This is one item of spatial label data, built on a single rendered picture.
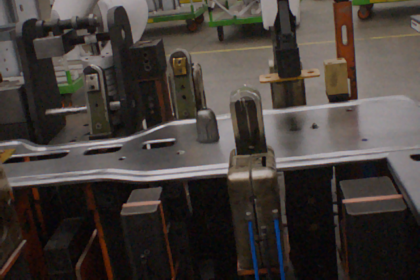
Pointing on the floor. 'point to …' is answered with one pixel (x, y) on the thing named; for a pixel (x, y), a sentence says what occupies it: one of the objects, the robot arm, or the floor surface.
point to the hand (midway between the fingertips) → (287, 60)
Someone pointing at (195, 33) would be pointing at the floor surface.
